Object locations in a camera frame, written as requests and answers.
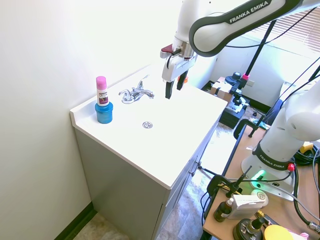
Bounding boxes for black camera stand pole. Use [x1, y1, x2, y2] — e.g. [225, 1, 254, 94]
[241, 18, 277, 83]

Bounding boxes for black C-clamp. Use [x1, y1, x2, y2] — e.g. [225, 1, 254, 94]
[205, 165, 253, 218]
[232, 118, 270, 140]

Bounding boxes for window blinds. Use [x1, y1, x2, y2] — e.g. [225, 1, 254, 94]
[262, 4, 320, 54]

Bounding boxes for white round tin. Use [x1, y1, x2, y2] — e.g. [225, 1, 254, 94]
[250, 189, 269, 205]

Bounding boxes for grey vanity cabinet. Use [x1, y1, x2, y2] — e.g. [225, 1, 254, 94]
[74, 117, 221, 240]

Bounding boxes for blue round jar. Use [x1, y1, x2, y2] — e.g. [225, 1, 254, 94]
[94, 101, 115, 125]

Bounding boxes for black round weight base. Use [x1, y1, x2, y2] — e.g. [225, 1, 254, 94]
[232, 216, 267, 240]

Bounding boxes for yellow round lid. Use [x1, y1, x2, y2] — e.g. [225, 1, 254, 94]
[263, 224, 296, 240]

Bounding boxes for chrome faucet spout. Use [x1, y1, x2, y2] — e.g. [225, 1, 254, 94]
[130, 87, 156, 100]

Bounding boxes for black equipment case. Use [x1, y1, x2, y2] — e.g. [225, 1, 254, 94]
[218, 99, 248, 130]

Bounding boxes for metal cabinet door handle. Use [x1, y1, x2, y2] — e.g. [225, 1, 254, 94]
[188, 160, 202, 176]

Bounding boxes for white bottle with pink cap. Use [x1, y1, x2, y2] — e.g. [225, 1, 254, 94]
[95, 75, 109, 105]

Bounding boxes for chrome lever faucet handle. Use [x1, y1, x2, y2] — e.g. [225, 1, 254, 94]
[118, 90, 133, 105]
[136, 74, 150, 91]

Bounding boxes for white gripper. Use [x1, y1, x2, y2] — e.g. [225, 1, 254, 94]
[161, 53, 198, 101]

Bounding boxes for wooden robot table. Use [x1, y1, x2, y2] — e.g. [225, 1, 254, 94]
[202, 123, 320, 240]

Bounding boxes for black cable bundle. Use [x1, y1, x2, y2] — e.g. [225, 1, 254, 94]
[292, 144, 320, 169]

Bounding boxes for dark glass dropper bottle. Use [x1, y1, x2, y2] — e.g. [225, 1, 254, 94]
[213, 198, 235, 223]

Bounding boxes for white sink vanity cabinet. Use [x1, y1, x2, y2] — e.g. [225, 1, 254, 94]
[69, 63, 229, 190]

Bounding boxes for brown cardboard box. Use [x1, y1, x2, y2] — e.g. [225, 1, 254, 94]
[210, 76, 236, 102]

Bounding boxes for white cardboard box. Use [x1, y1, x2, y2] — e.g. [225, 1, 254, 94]
[227, 194, 266, 221]

